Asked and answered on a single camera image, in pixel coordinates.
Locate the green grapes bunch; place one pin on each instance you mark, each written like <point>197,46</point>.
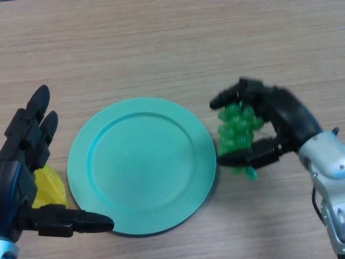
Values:
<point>234,129</point>

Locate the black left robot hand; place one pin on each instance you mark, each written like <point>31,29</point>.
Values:
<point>16,162</point>

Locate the round green plate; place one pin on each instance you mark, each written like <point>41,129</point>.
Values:
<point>143,167</point>

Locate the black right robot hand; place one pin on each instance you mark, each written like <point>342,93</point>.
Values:
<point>291,118</point>

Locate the yellow starfruit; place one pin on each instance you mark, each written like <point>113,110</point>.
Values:
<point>51,189</point>

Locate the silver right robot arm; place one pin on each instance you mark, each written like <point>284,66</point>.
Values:
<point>328,167</point>

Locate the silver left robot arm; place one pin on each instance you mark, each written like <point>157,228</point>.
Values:
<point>8,248</point>

